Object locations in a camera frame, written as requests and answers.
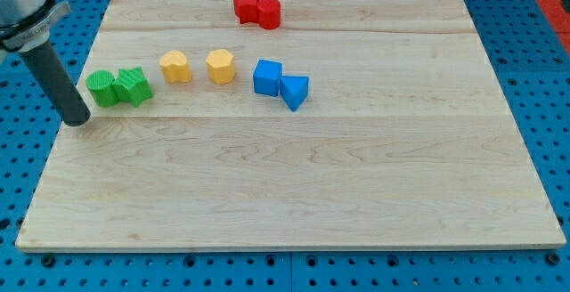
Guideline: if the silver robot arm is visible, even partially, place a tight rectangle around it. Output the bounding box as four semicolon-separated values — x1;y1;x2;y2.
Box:
1;0;71;53

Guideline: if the red star block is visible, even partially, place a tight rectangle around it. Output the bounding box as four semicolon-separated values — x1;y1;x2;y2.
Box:
232;0;260;24

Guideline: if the green star block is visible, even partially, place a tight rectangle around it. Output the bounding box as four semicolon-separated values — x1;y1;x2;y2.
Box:
112;67;153;108

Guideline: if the blue triangle block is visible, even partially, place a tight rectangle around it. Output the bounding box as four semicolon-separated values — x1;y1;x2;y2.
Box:
280;76;309;111

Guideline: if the blue cube block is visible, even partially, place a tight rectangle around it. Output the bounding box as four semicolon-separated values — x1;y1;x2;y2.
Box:
253;60;282;96

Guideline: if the light wooden board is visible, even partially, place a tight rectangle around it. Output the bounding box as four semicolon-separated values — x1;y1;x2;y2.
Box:
16;0;566;253

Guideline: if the yellow hexagon block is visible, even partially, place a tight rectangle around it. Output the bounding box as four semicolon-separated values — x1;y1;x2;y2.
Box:
206;49;236;85

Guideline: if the red cylinder block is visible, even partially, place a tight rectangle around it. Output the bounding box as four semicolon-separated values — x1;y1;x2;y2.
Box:
257;0;281;29

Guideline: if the yellow heart block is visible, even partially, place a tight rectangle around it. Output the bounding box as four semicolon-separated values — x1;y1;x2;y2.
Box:
159;50;192;84

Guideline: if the green cylinder block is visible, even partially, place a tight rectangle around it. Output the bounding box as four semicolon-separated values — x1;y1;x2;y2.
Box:
85;70;119;108

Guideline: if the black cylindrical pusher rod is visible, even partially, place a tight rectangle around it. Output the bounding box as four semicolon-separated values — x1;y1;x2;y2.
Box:
19;40;91;126

